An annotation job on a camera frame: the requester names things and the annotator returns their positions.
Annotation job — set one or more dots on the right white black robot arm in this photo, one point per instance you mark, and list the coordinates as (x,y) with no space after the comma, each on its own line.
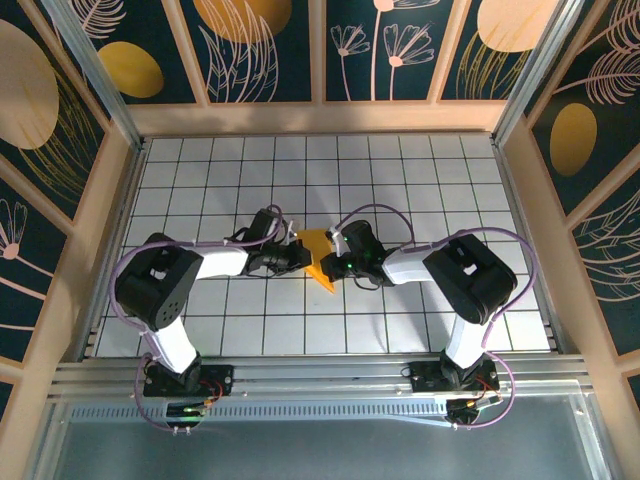
(405,265)

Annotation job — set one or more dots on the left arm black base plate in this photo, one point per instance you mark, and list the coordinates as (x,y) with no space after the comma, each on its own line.
(220,380)

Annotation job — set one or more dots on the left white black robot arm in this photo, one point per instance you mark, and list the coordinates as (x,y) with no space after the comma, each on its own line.
(220,260)

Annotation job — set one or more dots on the aluminium mounting rail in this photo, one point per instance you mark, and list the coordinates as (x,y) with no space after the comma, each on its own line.
(320,377)

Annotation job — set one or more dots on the aluminium side rail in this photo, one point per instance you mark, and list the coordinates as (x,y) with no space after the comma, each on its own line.
(112,250)
(516,200)

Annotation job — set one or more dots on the grey metal sheet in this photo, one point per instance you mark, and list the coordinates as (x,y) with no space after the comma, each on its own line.
(320,450)

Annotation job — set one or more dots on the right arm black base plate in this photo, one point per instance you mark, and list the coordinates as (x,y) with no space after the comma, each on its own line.
(425,380)

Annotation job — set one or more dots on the aluminium corner post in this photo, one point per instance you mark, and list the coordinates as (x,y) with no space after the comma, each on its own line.
(101,80)
(540,70)

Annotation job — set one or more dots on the white grid mat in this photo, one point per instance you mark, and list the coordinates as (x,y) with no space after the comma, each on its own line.
(300,320)

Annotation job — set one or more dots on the yellow paper sheet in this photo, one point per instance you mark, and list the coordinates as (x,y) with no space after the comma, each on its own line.
(317,242)

